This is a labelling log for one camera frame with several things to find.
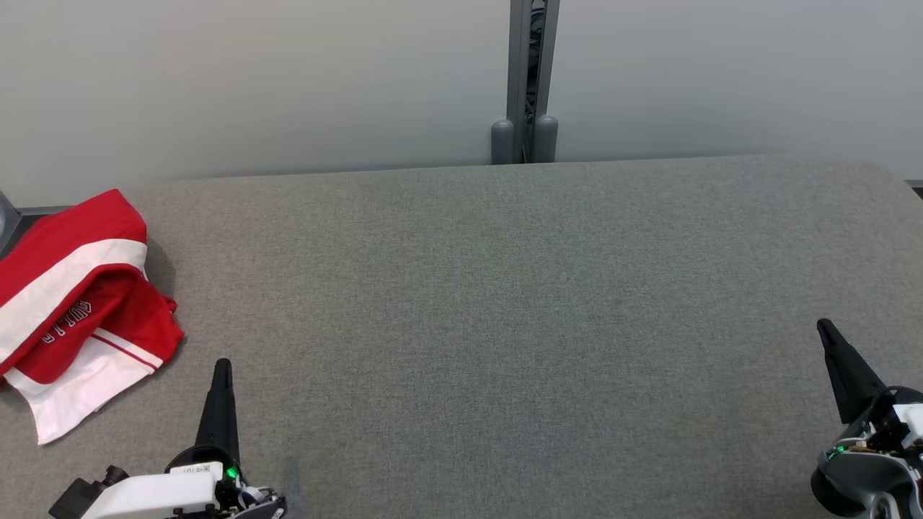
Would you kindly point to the grey metal partition post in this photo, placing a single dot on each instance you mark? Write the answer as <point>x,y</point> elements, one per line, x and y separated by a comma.
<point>518,65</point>

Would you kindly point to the grey left frame leg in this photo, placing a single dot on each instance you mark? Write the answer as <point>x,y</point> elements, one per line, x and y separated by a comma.
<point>7,220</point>

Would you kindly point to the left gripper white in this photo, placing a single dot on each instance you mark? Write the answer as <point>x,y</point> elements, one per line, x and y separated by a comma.
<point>166,497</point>

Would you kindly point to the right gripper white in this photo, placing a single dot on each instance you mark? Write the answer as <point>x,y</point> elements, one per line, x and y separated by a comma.
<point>908,418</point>

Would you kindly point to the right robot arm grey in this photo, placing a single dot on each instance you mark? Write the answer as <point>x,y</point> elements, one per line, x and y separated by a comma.
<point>865,479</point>

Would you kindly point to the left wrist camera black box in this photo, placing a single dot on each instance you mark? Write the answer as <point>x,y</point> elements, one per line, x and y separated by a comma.
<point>76,501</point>

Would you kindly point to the red white jersey top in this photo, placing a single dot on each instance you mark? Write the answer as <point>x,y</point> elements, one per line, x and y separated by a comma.
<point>72,393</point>

